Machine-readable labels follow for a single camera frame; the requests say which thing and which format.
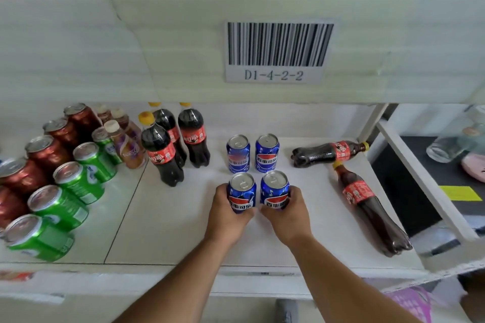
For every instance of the person's left hand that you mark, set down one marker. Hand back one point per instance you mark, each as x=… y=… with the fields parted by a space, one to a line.
x=225 y=222

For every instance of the person's right hand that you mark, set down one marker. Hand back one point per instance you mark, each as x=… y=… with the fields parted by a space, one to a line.
x=290 y=222

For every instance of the blue Pepsi can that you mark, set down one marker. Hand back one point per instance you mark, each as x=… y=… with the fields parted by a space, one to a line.
x=238 y=154
x=241 y=188
x=274 y=186
x=267 y=152

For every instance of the white metal shelf rack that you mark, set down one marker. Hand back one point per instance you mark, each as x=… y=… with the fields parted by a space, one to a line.
x=170 y=220

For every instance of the cola bottle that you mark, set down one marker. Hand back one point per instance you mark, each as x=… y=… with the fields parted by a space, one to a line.
x=168 y=122
x=163 y=152
x=194 y=133
x=367 y=201
x=322 y=152

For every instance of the cola bottle front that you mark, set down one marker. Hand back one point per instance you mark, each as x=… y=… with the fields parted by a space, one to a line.
x=163 y=152
x=367 y=201

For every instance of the person's left forearm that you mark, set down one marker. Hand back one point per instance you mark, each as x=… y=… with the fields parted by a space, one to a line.
x=174 y=288

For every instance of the person's right forearm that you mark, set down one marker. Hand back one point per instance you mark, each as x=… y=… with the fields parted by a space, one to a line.
x=341 y=285

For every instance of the person's grey shoe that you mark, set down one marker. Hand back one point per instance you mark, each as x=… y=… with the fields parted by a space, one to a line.
x=286 y=311

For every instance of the purple plastic basket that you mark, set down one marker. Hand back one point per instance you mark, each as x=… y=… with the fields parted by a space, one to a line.
x=413 y=300

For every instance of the purple label coffee bottle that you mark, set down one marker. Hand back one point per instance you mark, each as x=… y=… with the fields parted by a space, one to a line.
x=127 y=124
x=125 y=146

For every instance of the black cabinet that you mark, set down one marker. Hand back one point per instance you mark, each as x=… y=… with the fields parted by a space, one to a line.
x=416 y=182

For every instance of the red label small bottle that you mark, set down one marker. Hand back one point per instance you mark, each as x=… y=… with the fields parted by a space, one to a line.
x=103 y=112

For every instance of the white barcode label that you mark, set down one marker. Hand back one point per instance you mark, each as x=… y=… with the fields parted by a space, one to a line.
x=276 y=50

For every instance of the yellow sticker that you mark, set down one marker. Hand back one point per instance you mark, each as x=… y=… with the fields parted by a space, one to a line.
x=460 y=193

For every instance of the red drink can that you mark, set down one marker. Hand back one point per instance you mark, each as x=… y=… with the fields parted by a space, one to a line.
x=21 y=177
x=9 y=205
x=83 y=116
x=47 y=152
x=62 y=131

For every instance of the clear bottle white cap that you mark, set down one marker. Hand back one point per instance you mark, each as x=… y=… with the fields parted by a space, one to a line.
x=451 y=145

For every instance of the wrapped pack of small bottles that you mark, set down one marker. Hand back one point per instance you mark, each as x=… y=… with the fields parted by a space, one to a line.
x=15 y=276

